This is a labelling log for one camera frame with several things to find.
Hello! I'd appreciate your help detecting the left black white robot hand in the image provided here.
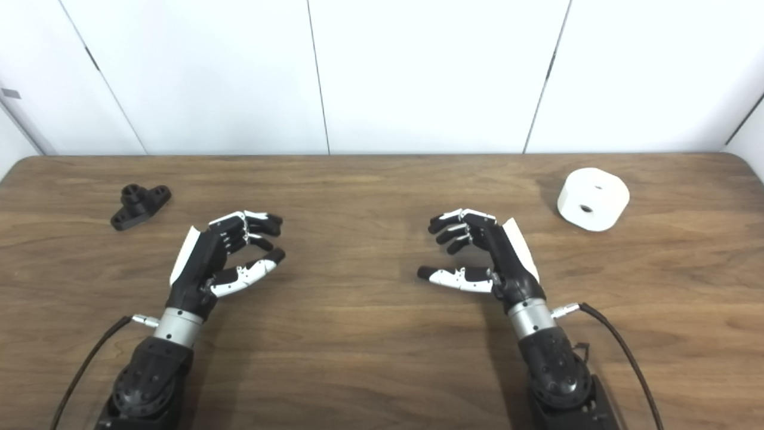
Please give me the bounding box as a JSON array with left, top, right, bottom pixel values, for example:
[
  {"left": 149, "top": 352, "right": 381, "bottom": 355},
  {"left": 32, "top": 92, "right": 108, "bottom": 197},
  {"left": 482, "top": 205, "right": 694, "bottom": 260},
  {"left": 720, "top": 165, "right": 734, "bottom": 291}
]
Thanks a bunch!
[{"left": 165, "top": 210, "right": 286, "bottom": 321}]

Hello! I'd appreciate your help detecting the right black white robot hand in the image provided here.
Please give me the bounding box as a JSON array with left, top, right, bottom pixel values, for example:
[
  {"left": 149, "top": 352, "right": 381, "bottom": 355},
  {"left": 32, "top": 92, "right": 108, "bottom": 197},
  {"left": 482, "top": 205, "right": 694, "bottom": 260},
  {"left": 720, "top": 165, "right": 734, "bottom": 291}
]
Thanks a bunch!
[{"left": 417, "top": 208, "right": 547, "bottom": 314}]

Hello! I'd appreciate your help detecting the black plastic holder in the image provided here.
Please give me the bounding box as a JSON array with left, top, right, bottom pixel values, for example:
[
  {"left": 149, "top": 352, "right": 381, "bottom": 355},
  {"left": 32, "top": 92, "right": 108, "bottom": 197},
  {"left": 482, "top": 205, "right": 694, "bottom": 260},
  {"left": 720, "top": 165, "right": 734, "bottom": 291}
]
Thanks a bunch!
[{"left": 110, "top": 184, "right": 172, "bottom": 231}]

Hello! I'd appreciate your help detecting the round white piece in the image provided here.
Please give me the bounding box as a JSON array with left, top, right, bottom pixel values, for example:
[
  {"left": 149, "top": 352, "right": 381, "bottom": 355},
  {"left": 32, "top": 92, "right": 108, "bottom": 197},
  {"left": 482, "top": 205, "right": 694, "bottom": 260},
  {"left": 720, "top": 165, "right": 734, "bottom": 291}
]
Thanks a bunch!
[{"left": 557, "top": 168, "right": 631, "bottom": 232}]

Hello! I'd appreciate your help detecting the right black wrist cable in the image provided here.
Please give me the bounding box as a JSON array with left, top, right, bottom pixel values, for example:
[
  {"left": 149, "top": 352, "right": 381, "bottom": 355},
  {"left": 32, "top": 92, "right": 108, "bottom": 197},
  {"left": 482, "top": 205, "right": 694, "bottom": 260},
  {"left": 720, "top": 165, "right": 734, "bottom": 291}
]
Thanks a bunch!
[{"left": 550, "top": 302, "right": 665, "bottom": 430}]

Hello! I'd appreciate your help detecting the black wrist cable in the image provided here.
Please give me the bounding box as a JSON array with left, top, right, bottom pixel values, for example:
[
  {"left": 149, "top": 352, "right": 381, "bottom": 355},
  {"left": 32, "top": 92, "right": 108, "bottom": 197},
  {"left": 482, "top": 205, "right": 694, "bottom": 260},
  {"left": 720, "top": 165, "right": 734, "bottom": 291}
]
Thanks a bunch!
[
  {"left": 550, "top": 302, "right": 665, "bottom": 430},
  {"left": 50, "top": 314, "right": 161, "bottom": 430}
]

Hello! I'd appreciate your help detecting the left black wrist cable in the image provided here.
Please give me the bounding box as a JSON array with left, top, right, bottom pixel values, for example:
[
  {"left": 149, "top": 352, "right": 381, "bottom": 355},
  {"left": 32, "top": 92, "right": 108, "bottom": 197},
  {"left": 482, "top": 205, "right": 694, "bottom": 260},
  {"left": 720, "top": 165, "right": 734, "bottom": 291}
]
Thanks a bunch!
[{"left": 50, "top": 314, "right": 161, "bottom": 430}]

